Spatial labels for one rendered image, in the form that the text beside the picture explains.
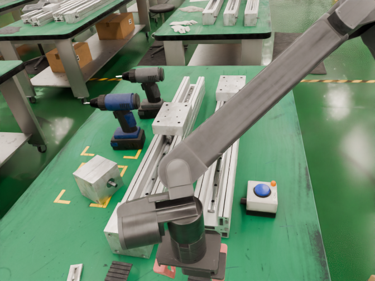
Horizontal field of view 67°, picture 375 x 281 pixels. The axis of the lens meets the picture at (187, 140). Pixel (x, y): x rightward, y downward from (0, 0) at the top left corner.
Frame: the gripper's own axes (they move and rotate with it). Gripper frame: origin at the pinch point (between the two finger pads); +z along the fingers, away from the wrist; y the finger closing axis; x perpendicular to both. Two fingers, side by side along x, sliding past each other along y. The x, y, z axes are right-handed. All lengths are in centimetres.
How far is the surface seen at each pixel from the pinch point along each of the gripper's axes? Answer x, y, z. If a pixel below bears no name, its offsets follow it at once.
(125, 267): -4.4, 17.8, 9.3
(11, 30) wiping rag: -216, 215, 10
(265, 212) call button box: -25.6, -14.7, 11.0
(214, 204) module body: -23.6, -1.1, 7.2
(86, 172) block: -28.4, 38.1, 3.1
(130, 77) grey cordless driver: -73, 38, -7
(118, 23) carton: -366, 176, 45
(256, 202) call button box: -25.6, -12.0, 7.2
